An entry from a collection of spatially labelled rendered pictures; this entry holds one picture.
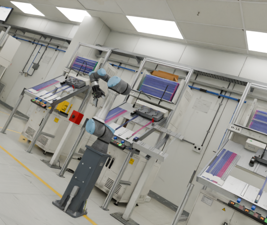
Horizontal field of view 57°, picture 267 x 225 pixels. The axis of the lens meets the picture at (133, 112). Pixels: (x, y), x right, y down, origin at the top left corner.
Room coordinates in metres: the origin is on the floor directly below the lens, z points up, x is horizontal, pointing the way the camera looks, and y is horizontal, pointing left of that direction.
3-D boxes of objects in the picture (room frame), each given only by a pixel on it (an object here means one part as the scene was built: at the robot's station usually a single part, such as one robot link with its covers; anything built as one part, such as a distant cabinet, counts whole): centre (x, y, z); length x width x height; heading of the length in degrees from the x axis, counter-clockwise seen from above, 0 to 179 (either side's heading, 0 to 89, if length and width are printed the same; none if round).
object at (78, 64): (4.15, 1.00, 0.95); 1.35 x 0.82 x 1.90; 146
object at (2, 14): (5.81, 3.81, 2.10); 0.58 x 0.14 x 0.41; 56
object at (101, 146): (2.19, 0.13, 0.60); 0.15 x 0.15 x 0.10
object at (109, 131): (2.19, 0.13, 0.72); 0.13 x 0.12 x 0.14; 129
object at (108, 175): (3.33, -0.19, 0.31); 0.70 x 0.65 x 0.62; 56
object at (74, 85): (3.97, 1.10, 0.66); 1.01 x 0.73 x 1.31; 146
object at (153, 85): (3.19, -0.17, 1.52); 0.51 x 0.13 x 0.27; 56
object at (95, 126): (2.10, 0.23, 0.92); 0.15 x 0.12 x 0.55; 129
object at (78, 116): (3.34, 0.67, 0.39); 0.24 x 0.24 x 0.78; 56
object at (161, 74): (3.50, -0.25, 1.82); 0.68 x 0.30 x 0.20; 56
